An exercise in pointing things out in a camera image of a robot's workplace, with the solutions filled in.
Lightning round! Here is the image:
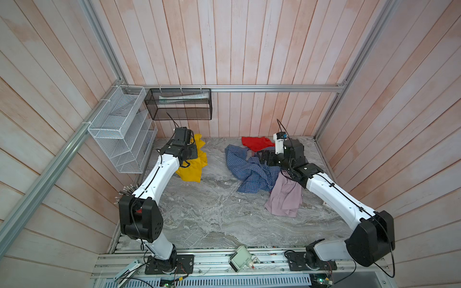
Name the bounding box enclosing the white wire mesh shelf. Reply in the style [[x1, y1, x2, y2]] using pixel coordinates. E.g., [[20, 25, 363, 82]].
[[88, 85, 157, 174]]

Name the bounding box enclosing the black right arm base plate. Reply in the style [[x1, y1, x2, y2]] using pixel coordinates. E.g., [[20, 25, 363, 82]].
[[284, 250, 337, 271]]

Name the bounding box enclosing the pink striped cloth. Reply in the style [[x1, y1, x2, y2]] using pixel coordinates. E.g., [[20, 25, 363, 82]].
[[264, 172, 303, 218]]

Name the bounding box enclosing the black wire mesh basket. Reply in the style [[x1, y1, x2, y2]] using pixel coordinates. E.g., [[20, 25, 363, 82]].
[[144, 88, 213, 121]]

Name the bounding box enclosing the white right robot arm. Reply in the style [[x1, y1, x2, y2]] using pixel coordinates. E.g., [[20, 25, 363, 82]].
[[256, 136, 395, 270]]

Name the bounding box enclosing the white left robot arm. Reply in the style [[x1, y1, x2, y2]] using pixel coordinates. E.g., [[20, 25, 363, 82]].
[[118, 127, 198, 262]]

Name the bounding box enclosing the yellow cloth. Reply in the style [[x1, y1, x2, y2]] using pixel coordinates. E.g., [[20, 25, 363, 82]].
[[176, 134, 208, 183]]

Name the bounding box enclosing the small white electronic device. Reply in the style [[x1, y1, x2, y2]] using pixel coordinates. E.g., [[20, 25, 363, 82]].
[[229, 246, 260, 272]]

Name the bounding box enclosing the red pen cup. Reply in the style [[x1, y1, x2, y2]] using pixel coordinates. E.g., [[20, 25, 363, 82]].
[[115, 184, 139, 204]]

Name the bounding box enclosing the blue checkered cloth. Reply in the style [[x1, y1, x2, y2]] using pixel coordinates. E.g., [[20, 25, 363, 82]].
[[224, 145, 280, 194]]

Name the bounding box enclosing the red cloth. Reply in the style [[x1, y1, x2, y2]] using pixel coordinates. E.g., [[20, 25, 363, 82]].
[[241, 137, 275, 152]]

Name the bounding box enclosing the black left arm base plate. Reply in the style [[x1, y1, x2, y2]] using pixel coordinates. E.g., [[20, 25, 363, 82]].
[[145, 254, 194, 275]]

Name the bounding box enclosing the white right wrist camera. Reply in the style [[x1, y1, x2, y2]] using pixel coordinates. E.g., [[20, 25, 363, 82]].
[[273, 132, 288, 155]]

